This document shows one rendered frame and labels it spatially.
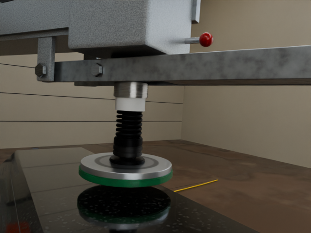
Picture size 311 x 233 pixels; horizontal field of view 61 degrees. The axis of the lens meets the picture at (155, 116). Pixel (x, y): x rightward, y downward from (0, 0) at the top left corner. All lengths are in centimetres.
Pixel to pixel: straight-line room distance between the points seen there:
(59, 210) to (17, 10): 50
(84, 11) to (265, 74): 37
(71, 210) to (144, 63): 31
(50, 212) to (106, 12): 38
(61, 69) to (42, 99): 479
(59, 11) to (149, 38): 25
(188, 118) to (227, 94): 139
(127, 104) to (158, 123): 621
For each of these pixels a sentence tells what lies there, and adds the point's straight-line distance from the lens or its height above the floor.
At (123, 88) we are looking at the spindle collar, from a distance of 58.
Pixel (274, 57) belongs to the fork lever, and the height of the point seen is 109.
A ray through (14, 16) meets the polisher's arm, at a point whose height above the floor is 120.
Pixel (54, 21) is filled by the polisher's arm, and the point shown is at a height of 117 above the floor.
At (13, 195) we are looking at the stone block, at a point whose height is 78.
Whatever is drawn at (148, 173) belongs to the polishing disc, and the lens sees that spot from 54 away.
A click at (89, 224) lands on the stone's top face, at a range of 47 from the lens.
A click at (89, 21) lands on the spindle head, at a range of 58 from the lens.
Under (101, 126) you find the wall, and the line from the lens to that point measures 593.
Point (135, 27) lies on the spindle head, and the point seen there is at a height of 114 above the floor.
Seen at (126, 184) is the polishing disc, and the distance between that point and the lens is 54.
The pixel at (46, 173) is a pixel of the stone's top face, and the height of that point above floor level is 80.
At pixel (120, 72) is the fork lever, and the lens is 57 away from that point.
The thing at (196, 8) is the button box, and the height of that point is 124.
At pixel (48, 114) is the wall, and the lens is 551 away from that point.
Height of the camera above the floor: 101
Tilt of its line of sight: 3 degrees down
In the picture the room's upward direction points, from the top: 4 degrees clockwise
